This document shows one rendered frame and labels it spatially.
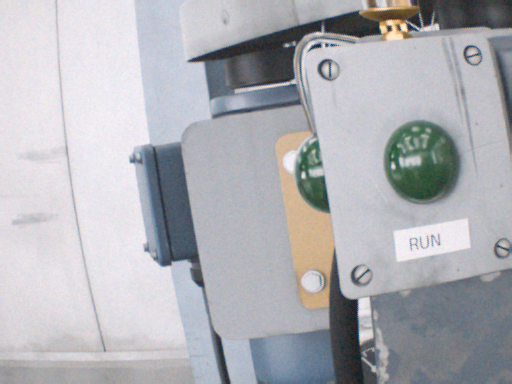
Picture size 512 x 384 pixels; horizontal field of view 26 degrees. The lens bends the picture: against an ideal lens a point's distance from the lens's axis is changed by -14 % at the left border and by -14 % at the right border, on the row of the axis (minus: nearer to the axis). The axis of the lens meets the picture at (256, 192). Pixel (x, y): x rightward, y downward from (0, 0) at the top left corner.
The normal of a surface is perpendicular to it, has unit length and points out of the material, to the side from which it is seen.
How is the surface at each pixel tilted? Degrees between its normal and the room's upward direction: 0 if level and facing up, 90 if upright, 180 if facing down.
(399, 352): 90
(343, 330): 99
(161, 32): 90
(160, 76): 90
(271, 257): 90
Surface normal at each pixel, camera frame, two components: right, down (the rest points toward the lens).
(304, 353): -0.46, 0.14
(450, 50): -0.26, 0.09
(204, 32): -0.91, 0.17
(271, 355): -0.78, 0.18
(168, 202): 0.18, 0.02
